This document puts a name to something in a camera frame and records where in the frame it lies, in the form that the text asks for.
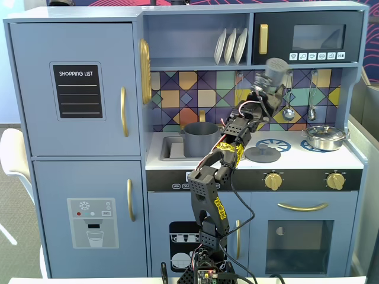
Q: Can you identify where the gray plastic pot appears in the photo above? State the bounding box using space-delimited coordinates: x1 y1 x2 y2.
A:
179 121 223 159

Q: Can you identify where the white toy plate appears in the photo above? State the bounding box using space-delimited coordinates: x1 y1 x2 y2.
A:
223 27 238 66
233 27 249 65
213 27 228 66

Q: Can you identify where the long gold fridge handle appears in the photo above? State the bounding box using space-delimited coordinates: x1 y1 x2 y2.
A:
119 86 130 138

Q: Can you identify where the gold stove knob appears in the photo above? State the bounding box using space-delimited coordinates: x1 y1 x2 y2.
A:
264 172 283 191
326 172 345 191

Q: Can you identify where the gold microwave handle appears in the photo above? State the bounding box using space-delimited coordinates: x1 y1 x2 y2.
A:
258 23 269 56

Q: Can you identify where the gold toy phone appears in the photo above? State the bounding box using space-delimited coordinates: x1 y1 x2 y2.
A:
139 38 153 105

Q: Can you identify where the white plastic chair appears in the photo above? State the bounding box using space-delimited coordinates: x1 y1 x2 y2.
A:
0 127 48 279

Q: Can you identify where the short gold fridge handle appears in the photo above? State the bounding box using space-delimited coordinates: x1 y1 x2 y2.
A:
126 178 137 223

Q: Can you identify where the hanging steel spoon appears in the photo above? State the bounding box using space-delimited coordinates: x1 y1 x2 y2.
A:
306 69 319 122

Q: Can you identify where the hanging steel ladle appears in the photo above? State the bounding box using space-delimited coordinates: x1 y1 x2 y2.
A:
281 70 297 122

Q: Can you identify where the gray pot lid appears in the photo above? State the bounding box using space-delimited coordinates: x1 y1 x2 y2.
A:
244 146 282 163

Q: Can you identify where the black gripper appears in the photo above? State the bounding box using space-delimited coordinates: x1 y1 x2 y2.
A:
249 83 287 122

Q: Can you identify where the blue wooden toy kitchen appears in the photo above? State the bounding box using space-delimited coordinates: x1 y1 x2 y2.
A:
2 1 371 279

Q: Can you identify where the black camera cable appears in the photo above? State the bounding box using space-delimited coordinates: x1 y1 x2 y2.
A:
217 168 259 284

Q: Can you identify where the steel pot with lid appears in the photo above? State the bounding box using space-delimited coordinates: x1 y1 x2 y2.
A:
304 124 348 152

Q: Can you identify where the gray desk divider panel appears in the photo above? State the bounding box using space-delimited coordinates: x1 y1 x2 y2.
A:
348 81 379 279

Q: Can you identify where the gold dishwasher handle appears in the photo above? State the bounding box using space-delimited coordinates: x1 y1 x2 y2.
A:
234 219 242 261

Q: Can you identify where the gold oven handle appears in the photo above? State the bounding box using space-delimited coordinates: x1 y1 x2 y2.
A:
277 201 329 212

